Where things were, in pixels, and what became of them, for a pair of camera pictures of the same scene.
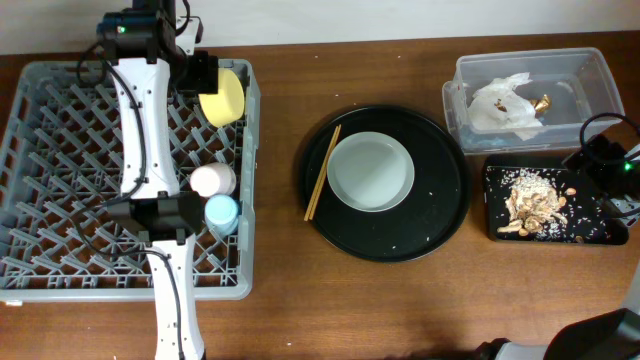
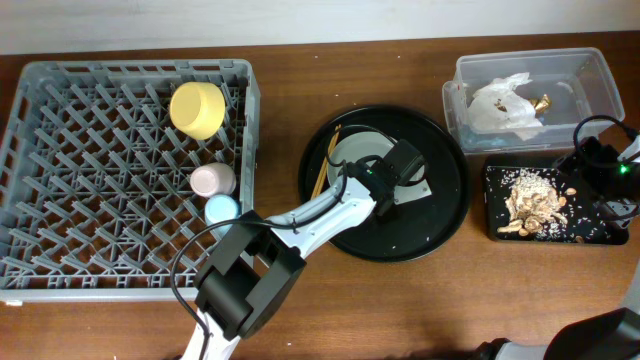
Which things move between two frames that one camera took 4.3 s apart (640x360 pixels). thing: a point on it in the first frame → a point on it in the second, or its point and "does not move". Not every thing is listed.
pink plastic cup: (213, 178) does not move
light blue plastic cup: (221, 215) does not move
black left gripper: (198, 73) → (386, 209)
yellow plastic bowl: (227, 104) → (198, 108)
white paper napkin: (496, 107) does not move
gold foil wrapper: (541, 104) does not move
